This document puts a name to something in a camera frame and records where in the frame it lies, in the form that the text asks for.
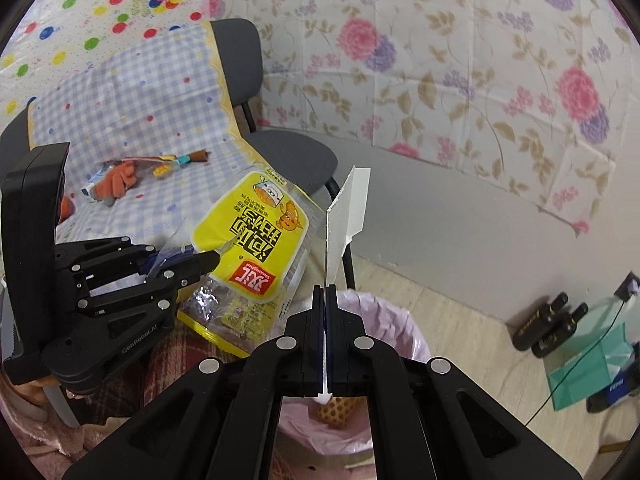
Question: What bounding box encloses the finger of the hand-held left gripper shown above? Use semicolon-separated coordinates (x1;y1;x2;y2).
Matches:
75;251;222;321
54;236;197;286

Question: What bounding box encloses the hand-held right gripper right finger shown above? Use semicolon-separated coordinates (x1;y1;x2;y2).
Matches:
326;285;583;480

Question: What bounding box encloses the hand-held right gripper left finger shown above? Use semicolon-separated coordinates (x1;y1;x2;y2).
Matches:
62;285;326;480

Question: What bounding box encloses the bin with pink bag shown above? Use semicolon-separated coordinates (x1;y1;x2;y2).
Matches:
274;290;432;480

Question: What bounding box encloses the yellow snack wrapper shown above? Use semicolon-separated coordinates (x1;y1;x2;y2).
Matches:
176;169;321;358

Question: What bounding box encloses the white paper scrap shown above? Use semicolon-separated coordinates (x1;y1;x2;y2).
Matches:
320;165;372;406

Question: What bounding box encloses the person's left forearm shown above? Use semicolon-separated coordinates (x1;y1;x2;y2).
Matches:
0;365;136;480

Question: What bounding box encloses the yellow netted thing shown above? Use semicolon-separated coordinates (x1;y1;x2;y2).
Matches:
316;396;361;428

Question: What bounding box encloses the orange plush toy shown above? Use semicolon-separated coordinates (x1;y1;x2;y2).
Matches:
95;162;141;203

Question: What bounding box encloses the person's plaid trouser leg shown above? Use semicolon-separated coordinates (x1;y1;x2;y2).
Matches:
102;310;253;431

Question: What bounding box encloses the grey chair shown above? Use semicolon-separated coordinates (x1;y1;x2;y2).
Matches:
0;18;357;291

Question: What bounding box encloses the blue checkered cloth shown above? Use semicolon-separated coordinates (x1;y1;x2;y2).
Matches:
25;24;281;261

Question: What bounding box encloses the green translucent bag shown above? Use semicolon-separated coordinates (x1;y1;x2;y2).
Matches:
546;296;632;408

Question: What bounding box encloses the dark blue packet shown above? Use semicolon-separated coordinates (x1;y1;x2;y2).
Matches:
586;377;632;413

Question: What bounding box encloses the thin black cable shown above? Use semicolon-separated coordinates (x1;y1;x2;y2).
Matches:
525;297;628;427

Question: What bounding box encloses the polka dot wall sheet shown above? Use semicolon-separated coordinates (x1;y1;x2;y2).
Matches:
0;0;213;128

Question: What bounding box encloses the black wall plug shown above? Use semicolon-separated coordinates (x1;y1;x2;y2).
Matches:
614;271;640;306

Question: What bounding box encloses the floral wall sheet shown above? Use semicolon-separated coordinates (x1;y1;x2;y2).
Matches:
205;0;640;237

